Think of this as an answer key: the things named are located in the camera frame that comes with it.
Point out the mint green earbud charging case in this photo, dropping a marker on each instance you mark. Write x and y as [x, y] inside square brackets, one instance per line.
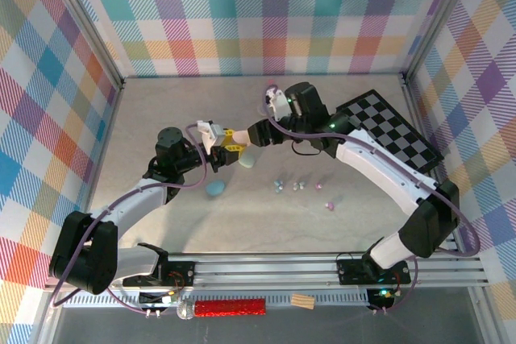
[246, 162]

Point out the blue earbud charging case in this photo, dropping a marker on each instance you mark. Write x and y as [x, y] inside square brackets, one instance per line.
[214, 189]

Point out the blue earbud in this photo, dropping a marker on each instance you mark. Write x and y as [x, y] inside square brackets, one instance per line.
[278, 181]
[278, 188]

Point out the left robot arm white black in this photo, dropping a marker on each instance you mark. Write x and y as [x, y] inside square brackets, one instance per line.
[133, 199]

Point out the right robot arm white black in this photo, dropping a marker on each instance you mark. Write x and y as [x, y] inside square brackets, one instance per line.
[383, 167]

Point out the pink toy microphone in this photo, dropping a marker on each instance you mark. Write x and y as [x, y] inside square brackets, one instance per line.
[271, 81]

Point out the black grey checkerboard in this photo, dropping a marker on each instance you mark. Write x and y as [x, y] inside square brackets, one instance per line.
[387, 118]

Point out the red glitter microphone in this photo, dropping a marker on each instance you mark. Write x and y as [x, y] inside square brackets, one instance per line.
[230, 307]

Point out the small cork block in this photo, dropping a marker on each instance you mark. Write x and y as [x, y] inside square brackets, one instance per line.
[303, 301]

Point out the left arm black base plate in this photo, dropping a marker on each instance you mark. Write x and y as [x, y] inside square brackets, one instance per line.
[181, 273]

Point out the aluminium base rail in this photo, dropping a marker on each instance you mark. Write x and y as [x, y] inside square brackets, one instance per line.
[262, 269]

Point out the aluminium frame post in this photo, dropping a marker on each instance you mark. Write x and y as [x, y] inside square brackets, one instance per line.
[437, 17]
[86, 26]

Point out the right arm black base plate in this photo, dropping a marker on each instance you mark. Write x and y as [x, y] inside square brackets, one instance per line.
[350, 271]

